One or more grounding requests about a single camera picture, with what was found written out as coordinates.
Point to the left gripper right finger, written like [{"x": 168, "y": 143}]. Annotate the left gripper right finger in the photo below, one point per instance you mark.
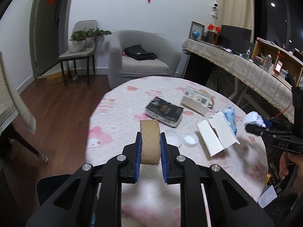
[{"x": 171, "y": 172}]

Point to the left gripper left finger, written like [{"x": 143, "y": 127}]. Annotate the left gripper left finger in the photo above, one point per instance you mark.
[{"x": 131, "y": 170}]

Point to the white plastic lid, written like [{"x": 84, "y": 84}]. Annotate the white plastic lid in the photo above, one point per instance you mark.
[
  {"x": 190, "y": 139},
  {"x": 173, "y": 139}
]

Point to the brown cardboard tape roll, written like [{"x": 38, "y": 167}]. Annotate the brown cardboard tape roll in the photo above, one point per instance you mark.
[{"x": 150, "y": 132}]

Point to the white paper ball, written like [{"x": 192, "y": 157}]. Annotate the white paper ball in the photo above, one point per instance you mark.
[{"x": 254, "y": 118}]

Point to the white carton box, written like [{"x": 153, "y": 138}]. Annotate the white carton box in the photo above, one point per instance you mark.
[{"x": 217, "y": 133}]

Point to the black snack packet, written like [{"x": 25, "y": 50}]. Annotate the black snack packet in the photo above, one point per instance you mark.
[{"x": 164, "y": 112}]

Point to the blue white plastic wrapper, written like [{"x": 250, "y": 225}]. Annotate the blue white plastic wrapper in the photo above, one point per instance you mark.
[{"x": 230, "y": 115}]

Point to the white cardboard box with label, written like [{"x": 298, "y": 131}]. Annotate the white cardboard box with label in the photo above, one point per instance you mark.
[{"x": 198, "y": 101}]

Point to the person's right hand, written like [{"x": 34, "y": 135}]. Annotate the person's right hand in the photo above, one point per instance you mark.
[{"x": 285, "y": 160}]

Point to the beige lace sideboard cloth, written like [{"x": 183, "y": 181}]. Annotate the beige lace sideboard cloth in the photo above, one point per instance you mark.
[{"x": 266, "y": 85}]

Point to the wooden desk shelf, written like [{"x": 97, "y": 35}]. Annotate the wooden desk shelf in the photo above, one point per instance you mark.
[{"x": 275, "y": 58}]

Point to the grey armchair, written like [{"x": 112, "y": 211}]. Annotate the grey armchair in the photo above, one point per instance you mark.
[{"x": 122, "y": 68}]

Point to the black monitor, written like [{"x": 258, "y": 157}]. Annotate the black monitor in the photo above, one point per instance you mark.
[{"x": 234, "y": 38}]

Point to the black bag on armchair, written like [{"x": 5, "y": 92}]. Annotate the black bag on armchair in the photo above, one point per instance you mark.
[{"x": 138, "y": 53}]

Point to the grey dining chair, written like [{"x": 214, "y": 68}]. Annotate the grey dining chair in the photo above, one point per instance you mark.
[{"x": 87, "y": 54}]

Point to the black table leg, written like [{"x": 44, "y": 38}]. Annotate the black table leg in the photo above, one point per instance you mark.
[{"x": 26, "y": 145}]

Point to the green potted plant white pot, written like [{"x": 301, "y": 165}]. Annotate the green potted plant white pot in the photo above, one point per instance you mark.
[{"x": 84, "y": 38}]

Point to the beige patterned tablecloth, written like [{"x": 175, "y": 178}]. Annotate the beige patterned tablecloth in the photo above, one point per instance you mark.
[{"x": 12, "y": 105}]

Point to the small blue globe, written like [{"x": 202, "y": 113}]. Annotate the small blue globe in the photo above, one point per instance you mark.
[{"x": 195, "y": 34}]

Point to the framed picture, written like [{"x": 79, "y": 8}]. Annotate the framed picture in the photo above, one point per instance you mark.
[{"x": 199, "y": 27}]

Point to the beige curtain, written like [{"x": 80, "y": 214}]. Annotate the beige curtain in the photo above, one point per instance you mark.
[{"x": 238, "y": 13}]

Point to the dark green door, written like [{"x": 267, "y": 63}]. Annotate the dark green door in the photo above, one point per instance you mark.
[{"x": 44, "y": 35}]

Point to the white security camera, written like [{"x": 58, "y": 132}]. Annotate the white security camera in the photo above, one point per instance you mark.
[{"x": 214, "y": 11}]

